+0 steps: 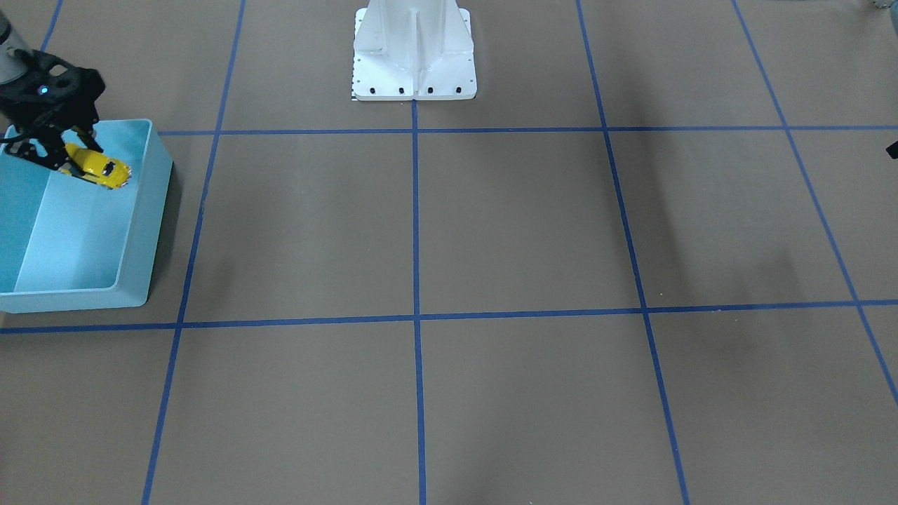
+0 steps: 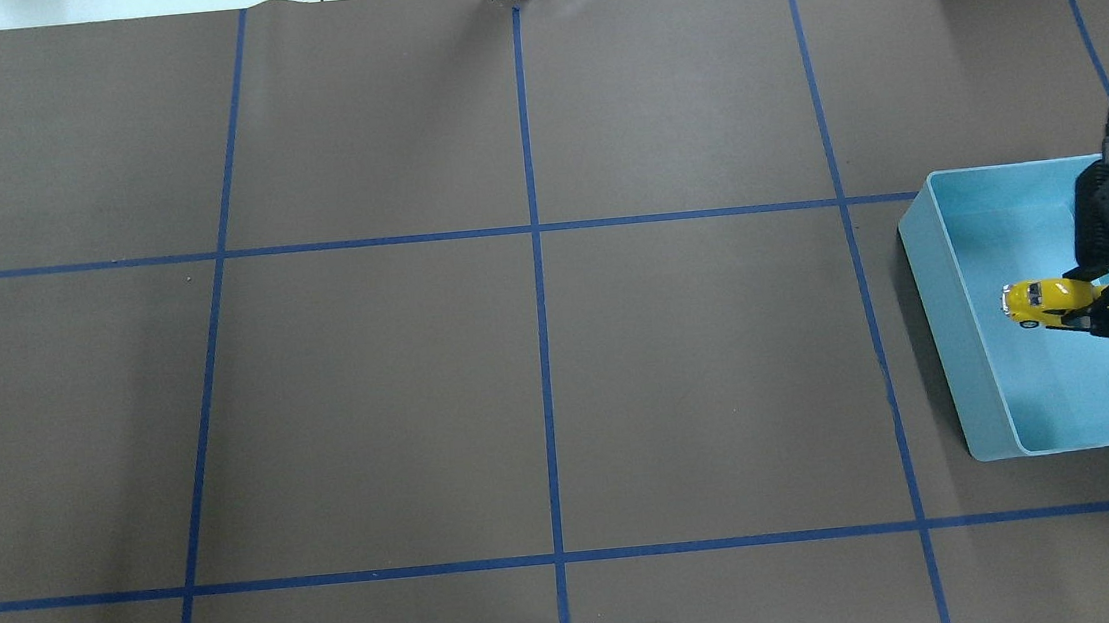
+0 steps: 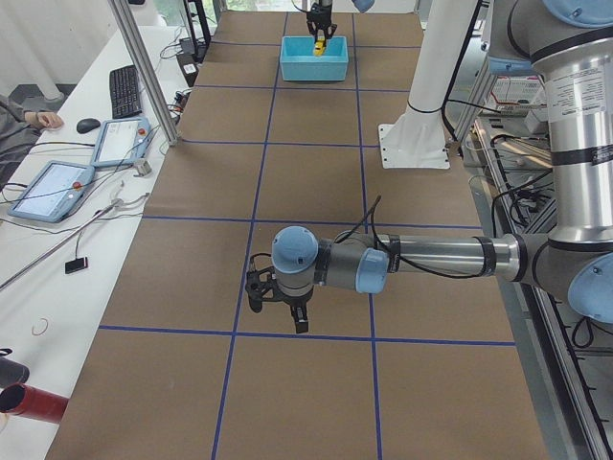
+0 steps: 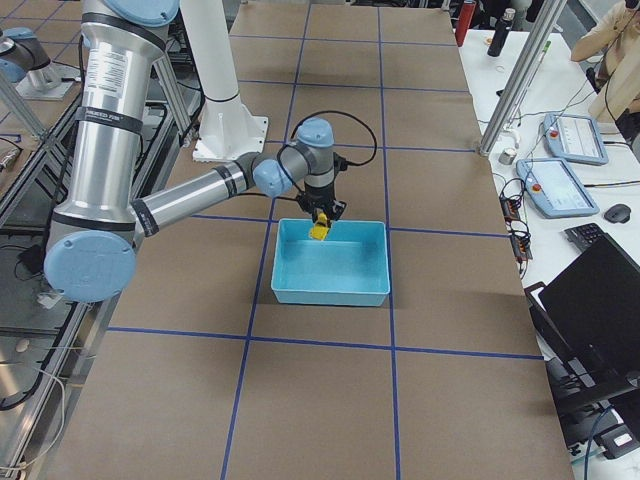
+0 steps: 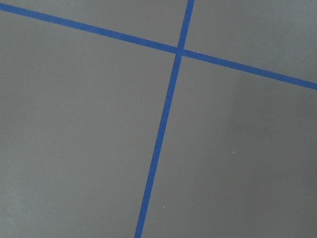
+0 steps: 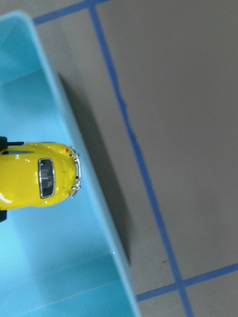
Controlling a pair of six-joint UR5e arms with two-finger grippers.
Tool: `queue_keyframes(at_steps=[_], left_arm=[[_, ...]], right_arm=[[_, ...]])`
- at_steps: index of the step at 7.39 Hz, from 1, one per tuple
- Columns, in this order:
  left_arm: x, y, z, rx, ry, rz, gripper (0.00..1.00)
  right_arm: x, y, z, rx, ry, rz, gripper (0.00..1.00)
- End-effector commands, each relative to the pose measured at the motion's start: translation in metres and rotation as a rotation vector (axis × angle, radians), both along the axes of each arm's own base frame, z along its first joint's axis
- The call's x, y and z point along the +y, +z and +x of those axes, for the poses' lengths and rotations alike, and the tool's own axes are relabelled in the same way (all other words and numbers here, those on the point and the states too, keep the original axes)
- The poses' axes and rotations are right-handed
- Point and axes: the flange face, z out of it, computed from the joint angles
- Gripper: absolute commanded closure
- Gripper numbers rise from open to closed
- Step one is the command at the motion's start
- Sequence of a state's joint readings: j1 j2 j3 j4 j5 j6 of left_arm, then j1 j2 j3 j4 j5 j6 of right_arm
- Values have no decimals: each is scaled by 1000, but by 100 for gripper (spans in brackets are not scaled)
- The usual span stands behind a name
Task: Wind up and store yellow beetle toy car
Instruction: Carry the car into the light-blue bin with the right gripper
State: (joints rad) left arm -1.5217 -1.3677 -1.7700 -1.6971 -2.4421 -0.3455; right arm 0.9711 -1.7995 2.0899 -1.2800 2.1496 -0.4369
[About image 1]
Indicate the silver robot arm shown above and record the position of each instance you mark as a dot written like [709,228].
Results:
[8,49]

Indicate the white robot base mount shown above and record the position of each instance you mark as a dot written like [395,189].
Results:
[413,50]

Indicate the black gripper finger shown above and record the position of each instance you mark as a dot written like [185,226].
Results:
[45,147]
[892,150]
[86,134]

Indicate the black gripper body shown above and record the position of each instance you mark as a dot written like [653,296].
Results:
[36,143]

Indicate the light blue plastic bin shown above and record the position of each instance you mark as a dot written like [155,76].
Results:
[71,245]

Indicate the yellow beetle toy car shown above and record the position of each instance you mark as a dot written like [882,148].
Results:
[95,167]

